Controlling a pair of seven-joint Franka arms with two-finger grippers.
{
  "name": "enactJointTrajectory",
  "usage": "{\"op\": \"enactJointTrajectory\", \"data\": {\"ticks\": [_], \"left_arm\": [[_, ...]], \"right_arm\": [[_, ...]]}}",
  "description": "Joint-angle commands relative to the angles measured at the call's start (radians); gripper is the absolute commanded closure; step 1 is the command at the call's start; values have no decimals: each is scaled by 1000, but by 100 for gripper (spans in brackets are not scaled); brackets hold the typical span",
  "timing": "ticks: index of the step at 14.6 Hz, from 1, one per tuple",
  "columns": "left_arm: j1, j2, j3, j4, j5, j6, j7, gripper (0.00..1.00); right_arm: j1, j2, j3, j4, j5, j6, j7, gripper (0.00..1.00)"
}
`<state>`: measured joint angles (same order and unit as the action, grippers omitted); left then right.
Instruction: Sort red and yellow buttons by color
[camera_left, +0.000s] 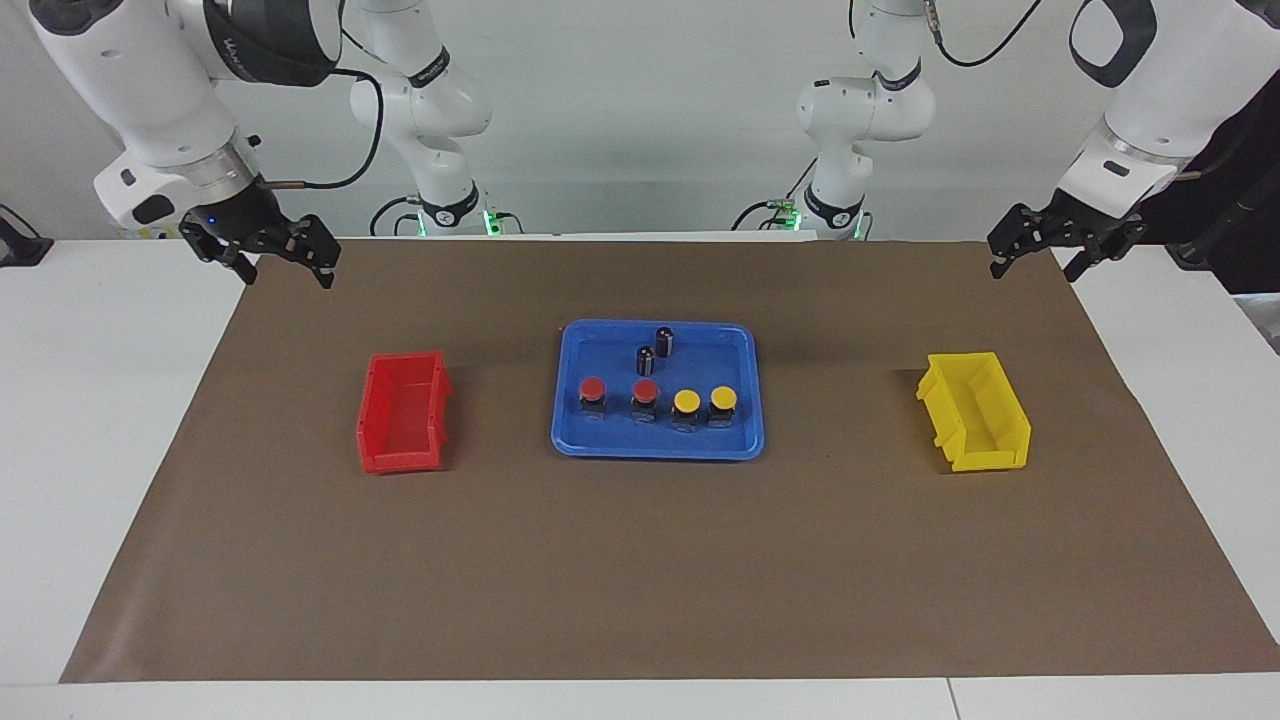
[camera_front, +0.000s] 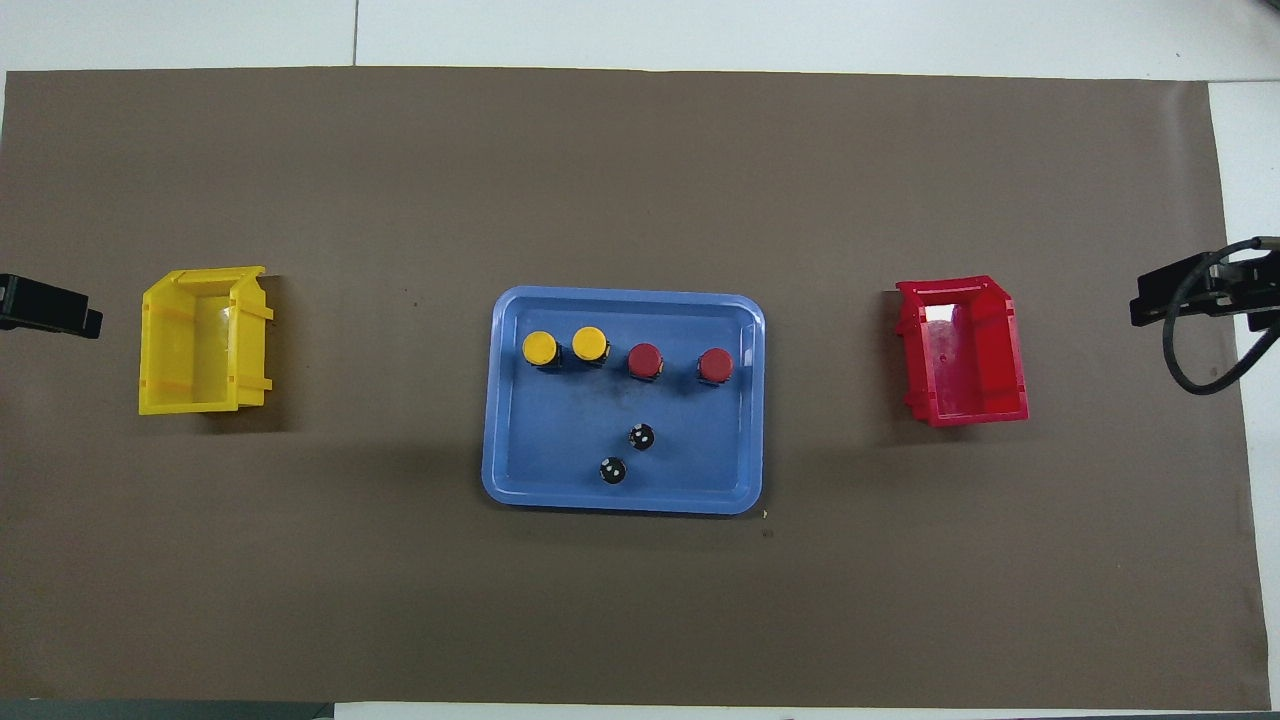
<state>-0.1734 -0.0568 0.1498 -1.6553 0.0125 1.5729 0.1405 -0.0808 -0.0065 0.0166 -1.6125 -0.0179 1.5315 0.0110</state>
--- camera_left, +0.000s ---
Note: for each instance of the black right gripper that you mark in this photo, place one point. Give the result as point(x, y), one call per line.
point(240, 225)

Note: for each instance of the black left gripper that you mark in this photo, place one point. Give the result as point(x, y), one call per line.
point(1085, 220)

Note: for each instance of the red push button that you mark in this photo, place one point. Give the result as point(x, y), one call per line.
point(592, 388)
point(645, 391)

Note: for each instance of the yellow push button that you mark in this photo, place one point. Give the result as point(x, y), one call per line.
point(687, 401)
point(723, 398)

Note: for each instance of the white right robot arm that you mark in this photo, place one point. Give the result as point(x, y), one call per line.
point(150, 90)

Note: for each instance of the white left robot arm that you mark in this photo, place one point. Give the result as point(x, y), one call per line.
point(865, 110)

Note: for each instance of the black background equipment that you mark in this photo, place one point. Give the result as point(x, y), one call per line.
point(1250, 200)

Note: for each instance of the yellow plastic bin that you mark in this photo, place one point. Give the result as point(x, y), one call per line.
point(985, 425)

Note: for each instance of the red plastic bin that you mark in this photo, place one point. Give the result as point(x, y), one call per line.
point(400, 420)

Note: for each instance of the black clamp at table edge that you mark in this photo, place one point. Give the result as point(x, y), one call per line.
point(18, 245)

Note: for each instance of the blue plastic tray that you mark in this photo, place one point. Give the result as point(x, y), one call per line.
point(600, 440)

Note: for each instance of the black cylindrical capacitor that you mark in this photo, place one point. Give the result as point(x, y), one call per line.
point(646, 361)
point(665, 342)

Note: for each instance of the brown paper table mat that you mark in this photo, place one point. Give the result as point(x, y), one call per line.
point(640, 560)

